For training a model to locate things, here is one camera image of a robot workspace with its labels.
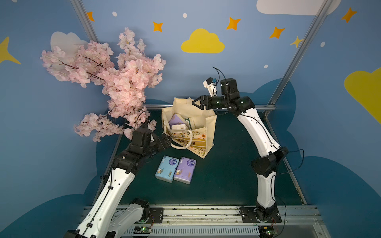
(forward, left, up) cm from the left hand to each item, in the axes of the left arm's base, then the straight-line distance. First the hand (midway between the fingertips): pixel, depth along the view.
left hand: (168, 141), depth 72 cm
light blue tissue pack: (-5, +3, -22) cm, 23 cm away
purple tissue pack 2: (-6, -8, -21) cm, 23 cm away
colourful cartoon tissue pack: (+13, -4, -5) cm, 15 cm away
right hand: (+18, -15, +11) cm, 25 cm away
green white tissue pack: (+25, -8, -13) cm, 30 cm away
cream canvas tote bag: (+8, -17, -10) cm, 21 cm away
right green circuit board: (-34, -49, -27) cm, 65 cm away
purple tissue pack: (+24, 0, -12) cm, 27 cm away
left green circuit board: (-35, +11, -26) cm, 45 cm away
